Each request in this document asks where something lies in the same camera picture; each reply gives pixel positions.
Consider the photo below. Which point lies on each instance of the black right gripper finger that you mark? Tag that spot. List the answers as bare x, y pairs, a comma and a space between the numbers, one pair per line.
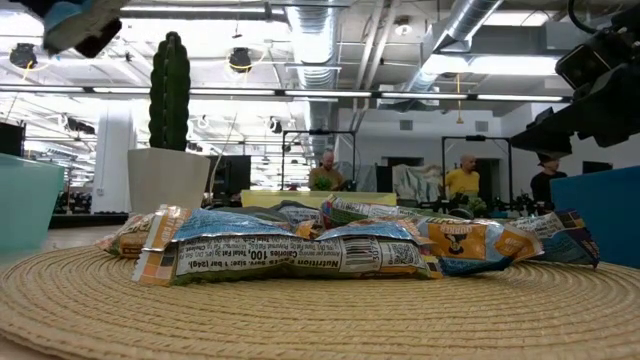
612, 110
550, 134

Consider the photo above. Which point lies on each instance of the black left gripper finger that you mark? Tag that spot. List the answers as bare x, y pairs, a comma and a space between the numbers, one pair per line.
102, 40

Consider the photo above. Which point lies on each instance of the red-ended Chewy granola bar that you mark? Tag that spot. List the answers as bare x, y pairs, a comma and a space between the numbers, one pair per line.
65, 35
125, 242

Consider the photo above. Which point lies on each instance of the blue Chewy granola bar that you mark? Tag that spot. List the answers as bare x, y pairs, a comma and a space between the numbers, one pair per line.
300, 214
575, 245

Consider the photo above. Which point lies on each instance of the ceiling light strip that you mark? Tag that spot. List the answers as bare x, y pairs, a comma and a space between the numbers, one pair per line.
520, 98
120, 90
230, 92
325, 93
425, 95
42, 89

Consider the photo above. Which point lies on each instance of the person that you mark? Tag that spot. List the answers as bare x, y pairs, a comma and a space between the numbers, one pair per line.
462, 182
326, 177
545, 187

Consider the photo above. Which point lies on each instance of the black monitor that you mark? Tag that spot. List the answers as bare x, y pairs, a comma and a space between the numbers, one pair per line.
597, 167
235, 175
11, 140

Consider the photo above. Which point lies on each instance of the black ceiling-hung device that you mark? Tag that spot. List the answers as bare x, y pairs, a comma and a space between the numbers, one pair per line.
22, 55
240, 60

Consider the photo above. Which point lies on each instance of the green cactus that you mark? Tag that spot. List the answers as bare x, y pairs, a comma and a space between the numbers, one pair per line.
170, 90

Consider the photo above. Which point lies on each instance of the blue plastic bin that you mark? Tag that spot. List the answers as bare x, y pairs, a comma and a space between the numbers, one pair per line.
600, 215

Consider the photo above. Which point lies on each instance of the white pillar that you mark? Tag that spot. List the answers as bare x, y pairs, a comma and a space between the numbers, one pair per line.
112, 170

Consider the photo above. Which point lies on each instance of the pale draped cloth cover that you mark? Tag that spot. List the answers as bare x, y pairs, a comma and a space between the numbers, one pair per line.
415, 182

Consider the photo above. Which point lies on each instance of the teal translucent plastic bin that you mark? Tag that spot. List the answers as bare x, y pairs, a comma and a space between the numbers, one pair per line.
27, 205

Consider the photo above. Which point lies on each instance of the round ceiling fixture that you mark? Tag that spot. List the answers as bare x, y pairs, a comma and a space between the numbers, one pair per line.
403, 27

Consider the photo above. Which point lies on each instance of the small green plant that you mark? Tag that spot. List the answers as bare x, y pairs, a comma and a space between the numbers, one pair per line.
322, 183

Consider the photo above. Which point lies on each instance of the yellow translucent plastic bin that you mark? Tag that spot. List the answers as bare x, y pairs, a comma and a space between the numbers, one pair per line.
300, 198

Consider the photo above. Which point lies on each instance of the round woven straw placemat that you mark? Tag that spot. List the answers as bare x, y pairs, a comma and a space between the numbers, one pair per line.
320, 315

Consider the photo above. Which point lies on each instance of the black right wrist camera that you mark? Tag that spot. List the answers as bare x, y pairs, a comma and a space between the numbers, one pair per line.
581, 65

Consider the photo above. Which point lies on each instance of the black background station frame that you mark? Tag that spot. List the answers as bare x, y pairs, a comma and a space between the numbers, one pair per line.
300, 132
475, 137

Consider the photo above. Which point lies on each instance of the silver ventilation duct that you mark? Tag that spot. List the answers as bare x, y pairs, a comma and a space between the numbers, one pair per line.
312, 40
465, 20

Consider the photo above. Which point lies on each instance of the black aluminium table frame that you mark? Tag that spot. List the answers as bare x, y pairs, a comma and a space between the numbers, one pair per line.
90, 220

